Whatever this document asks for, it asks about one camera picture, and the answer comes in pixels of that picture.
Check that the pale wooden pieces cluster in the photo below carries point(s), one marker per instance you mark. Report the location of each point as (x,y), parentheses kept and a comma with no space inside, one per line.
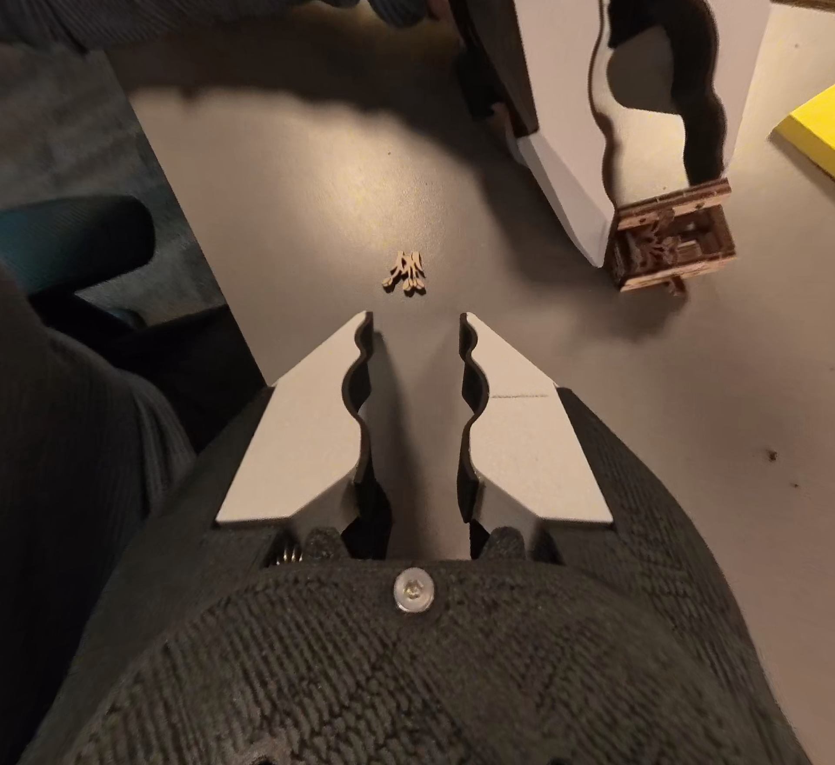
(404,273)

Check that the small brown wooden model box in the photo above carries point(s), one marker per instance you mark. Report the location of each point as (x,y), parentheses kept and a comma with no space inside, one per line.
(672,243)

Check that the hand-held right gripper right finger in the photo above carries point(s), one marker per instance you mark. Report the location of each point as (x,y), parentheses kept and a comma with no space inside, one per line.
(535,452)

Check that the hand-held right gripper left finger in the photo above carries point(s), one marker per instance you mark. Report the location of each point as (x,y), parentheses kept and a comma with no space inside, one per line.
(293,452)

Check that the yellow sticky note pad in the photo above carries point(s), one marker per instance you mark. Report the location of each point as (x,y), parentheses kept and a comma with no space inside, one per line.
(812,132)

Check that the person's dark clothing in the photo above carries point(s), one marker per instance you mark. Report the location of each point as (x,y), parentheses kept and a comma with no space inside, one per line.
(65,452)

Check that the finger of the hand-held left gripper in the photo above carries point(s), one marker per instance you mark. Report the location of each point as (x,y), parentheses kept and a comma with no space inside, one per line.
(561,93)
(750,28)

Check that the black office chair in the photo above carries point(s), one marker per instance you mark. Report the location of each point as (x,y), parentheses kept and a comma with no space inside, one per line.
(78,237)

